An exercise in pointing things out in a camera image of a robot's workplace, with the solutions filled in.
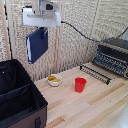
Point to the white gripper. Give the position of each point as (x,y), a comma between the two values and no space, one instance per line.
(41,17)

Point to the blue book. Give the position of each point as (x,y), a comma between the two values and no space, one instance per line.
(36,45)

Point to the white bowl with yellow food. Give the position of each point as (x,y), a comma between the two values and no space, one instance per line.
(54,80)

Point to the red plastic cup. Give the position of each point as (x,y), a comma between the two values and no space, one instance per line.
(80,84)

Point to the black fabric storage case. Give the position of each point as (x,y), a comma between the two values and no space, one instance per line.
(18,96)

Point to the black toaster oven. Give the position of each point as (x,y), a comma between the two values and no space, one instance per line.
(112,55)

